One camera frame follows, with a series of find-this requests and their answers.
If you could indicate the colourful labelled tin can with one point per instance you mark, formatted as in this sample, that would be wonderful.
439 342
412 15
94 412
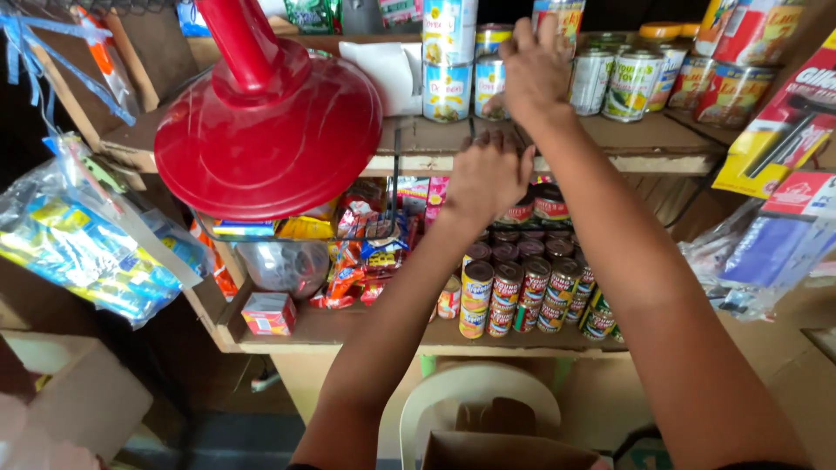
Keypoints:
569 19

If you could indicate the blue white packet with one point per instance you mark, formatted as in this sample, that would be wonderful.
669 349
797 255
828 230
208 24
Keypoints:
191 18

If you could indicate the blue labelled milk can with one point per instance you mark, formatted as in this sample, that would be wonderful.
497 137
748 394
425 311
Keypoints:
447 91
490 38
488 81
449 29

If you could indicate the clear bag of blue items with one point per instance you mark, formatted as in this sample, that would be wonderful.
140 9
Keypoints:
764 254

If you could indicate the large cardboard box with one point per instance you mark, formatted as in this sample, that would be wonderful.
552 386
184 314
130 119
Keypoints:
85 398

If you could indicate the white paper pack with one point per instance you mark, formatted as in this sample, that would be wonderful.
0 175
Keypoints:
385 75

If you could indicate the group of small tin cans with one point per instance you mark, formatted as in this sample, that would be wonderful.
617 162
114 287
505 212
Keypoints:
535 287

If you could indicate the orange white hanging packet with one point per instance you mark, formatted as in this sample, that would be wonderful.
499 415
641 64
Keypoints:
104 59

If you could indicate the white power plug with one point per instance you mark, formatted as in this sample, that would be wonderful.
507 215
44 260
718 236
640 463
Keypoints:
266 380

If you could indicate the pink packet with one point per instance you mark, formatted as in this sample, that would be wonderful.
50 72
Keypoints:
400 12

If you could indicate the wooden shelf unit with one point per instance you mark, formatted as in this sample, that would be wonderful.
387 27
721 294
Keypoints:
640 143

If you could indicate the small red box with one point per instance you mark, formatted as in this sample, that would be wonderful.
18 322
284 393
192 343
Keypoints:
268 314

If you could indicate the bag of blue yellow sachets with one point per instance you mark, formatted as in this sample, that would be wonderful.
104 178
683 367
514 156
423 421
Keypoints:
85 241

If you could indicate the green packet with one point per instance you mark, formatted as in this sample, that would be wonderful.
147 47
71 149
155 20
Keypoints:
313 14

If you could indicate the person's right hand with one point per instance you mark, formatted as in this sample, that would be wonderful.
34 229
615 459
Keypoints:
535 78

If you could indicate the red white product card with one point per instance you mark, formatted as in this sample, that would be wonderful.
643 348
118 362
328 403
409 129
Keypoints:
800 192

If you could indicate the red plastic fan base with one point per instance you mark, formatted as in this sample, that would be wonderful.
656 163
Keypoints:
268 130

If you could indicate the clear plastic bag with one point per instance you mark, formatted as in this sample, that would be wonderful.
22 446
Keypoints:
284 267

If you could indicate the yellow red razor card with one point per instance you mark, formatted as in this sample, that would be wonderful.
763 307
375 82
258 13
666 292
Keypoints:
784 124

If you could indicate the yellow lidded jar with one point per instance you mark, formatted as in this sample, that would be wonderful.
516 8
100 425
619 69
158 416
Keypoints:
659 31

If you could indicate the open brown cardboard box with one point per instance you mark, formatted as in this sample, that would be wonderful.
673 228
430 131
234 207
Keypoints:
503 454

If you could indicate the white plastic chair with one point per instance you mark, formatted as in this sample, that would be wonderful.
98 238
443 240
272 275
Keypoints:
444 398

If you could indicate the person's left hand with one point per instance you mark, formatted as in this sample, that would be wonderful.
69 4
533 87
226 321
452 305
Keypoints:
486 179

